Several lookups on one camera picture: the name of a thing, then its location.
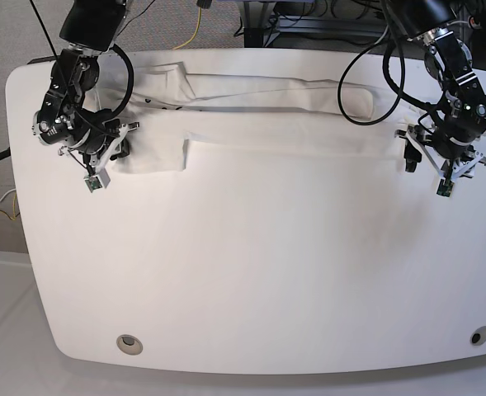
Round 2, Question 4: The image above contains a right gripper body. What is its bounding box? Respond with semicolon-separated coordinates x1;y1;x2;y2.
59;118;139;175

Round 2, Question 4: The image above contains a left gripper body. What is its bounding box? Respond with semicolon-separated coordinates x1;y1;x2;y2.
394;125;486;182

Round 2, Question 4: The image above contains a white printed T-shirt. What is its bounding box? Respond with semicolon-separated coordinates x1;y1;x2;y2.
112;63;422;174

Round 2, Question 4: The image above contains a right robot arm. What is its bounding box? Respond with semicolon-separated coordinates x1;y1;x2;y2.
32;0;134;181

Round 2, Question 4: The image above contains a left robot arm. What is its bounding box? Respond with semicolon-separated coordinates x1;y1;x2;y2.
380;1;486;196

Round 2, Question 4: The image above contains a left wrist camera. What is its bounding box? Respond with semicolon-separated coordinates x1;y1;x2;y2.
436;179;455;197

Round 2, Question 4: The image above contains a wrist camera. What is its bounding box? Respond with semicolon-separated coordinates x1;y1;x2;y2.
436;179;455;197
84;172;111;193

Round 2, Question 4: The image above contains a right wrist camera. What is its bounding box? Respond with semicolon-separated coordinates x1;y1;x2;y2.
84;172;111;193

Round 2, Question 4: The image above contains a right table cable grommet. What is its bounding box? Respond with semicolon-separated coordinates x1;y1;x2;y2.
470;326;486;347

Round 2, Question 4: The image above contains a table cable grommet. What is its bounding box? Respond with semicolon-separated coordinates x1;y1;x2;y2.
116;334;143;356
470;326;486;347

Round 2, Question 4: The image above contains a left table cable grommet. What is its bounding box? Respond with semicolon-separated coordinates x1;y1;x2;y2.
116;334;143;356

